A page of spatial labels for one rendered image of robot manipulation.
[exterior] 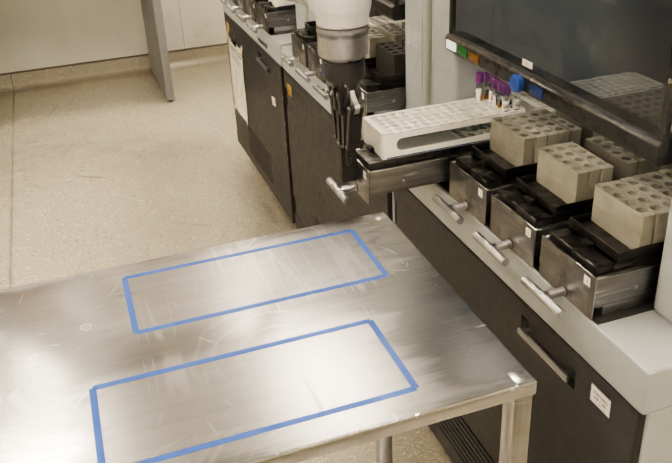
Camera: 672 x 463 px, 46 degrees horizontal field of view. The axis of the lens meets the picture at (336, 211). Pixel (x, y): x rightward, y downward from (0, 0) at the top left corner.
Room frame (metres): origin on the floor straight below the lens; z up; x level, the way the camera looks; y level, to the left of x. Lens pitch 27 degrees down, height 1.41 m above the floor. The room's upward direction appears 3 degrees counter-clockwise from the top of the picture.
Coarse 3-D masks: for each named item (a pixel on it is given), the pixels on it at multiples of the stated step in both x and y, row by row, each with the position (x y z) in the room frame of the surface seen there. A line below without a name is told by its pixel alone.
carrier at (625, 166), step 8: (592, 144) 1.21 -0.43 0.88; (600, 144) 1.21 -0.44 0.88; (608, 144) 1.20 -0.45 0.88; (592, 152) 1.21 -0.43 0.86; (600, 152) 1.19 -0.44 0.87; (608, 152) 1.17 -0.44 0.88; (616, 152) 1.18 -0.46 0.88; (608, 160) 1.17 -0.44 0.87; (616, 160) 1.15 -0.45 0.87; (624, 160) 1.14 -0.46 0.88; (632, 160) 1.14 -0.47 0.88; (616, 168) 1.15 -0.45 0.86; (624, 168) 1.13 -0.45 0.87; (632, 168) 1.13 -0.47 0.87; (616, 176) 1.15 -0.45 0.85; (624, 176) 1.13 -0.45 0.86
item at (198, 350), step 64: (192, 256) 1.01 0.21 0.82; (256, 256) 1.00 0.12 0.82; (320, 256) 0.99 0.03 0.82; (384, 256) 0.99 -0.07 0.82; (0, 320) 0.87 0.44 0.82; (64, 320) 0.86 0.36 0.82; (128, 320) 0.86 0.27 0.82; (192, 320) 0.85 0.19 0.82; (256, 320) 0.84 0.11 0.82; (320, 320) 0.84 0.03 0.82; (384, 320) 0.83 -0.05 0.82; (448, 320) 0.82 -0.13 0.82; (0, 384) 0.74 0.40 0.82; (64, 384) 0.73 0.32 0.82; (128, 384) 0.73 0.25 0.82; (192, 384) 0.72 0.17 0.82; (256, 384) 0.72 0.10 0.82; (320, 384) 0.71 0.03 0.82; (384, 384) 0.71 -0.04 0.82; (448, 384) 0.70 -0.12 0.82; (512, 384) 0.69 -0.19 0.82; (0, 448) 0.64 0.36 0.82; (64, 448) 0.63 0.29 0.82; (128, 448) 0.63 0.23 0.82; (192, 448) 0.62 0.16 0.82; (256, 448) 0.62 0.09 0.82; (320, 448) 0.62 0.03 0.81; (384, 448) 1.09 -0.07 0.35; (512, 448) 0.69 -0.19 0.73
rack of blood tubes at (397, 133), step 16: (400, 112) 1.45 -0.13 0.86; (416, 112) 1.44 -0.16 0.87; (432, 112) 1.45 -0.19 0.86; (448, 112) 1.43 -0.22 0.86; (464, 112) 1.43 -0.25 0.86; (480, 112) 1.42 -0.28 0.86; (496, 112) 1.43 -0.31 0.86; (512, 112) 1.42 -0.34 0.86; (368, 128) 1.40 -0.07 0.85; (384, 128) 1.38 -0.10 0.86; (400, 128) 1.37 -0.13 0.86; (416, 128) 1.36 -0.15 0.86; (432, 128) 1.37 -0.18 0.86; (448, 128) 1.38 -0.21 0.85; (464, 128) 1.44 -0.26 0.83; (480, 128) 1.44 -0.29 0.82; (368, 144) 1.40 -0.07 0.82; (384, 144) 1.34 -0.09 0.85; (400, 144) 1.42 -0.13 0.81; (416, 144) 1.42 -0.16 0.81; (432, 144) 1.37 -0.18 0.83; (448, 144) 1.38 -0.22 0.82
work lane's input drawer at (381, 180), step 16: (368, 160) 1.33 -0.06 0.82; (384, 160) 1.33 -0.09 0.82; (400, 160) 1.34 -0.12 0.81; (416, 160) 1.35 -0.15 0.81; (432, 160) 1.35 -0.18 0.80; (448, 160) 1.36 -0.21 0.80; (368, 176) 1.31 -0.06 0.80; (384, 176) 1.32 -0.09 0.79; (400, 176) 1.33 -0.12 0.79; (416, 176) 1.34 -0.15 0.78; (432, 176) 1.35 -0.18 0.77; (448, 176) 1.36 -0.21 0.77; (336, 192) 1.35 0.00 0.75; (368, 192) 1.31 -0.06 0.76; (384, 192) 1.32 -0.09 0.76
